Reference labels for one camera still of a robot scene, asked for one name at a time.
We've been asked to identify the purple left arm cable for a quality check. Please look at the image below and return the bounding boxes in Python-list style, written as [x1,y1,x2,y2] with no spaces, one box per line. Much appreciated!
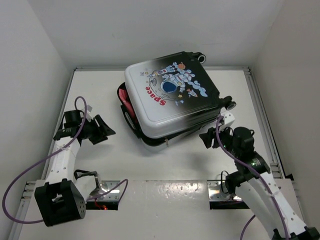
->
[2,96,129,225]

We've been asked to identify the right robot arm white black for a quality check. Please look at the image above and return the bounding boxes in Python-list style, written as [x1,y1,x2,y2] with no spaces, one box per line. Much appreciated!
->
[199,127,320,240]

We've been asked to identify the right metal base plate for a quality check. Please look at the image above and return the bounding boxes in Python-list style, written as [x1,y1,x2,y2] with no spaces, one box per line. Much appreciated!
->
[207,180,237,202]

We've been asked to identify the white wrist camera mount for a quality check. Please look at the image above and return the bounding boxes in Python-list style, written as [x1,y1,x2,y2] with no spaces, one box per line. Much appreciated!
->
[86,105,93,119]
[219,111,235,131]

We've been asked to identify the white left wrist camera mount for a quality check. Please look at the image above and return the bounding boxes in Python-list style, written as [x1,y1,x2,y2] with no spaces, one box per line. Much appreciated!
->
[86,105,93,119]

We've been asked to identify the metal base plate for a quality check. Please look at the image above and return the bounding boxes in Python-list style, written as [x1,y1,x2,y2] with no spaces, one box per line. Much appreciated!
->
[207,180,237,202]
[94,180,123,202]

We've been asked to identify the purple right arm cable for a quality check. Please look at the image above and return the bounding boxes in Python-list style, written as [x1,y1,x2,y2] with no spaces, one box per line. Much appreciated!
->
[215,115,291,240]

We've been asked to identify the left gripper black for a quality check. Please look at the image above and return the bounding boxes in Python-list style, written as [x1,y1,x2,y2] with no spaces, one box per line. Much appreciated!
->
[79,114,116,144]

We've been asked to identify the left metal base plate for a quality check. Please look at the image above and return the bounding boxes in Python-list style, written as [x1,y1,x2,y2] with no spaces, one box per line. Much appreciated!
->
[94,180,123,202]

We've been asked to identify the pink patterned garment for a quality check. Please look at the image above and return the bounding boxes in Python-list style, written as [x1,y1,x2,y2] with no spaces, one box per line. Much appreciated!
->
[117,82,138,123]

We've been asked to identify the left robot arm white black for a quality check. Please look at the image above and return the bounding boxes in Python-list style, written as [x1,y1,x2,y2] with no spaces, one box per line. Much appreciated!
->
[34,110,115,227]

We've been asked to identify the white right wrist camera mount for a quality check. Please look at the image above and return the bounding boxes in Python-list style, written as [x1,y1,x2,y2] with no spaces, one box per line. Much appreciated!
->
[219,111,235,131]

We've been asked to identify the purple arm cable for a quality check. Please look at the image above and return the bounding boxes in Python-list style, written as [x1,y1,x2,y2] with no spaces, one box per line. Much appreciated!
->
[215,115,291,240]
[2,96,129,225]

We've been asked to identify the grey lined suitcase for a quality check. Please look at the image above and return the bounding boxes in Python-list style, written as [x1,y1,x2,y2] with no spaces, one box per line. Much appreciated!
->
[120,51,237,150]

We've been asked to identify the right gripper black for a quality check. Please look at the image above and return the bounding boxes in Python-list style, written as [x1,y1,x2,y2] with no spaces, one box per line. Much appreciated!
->
[199,121,239,158]

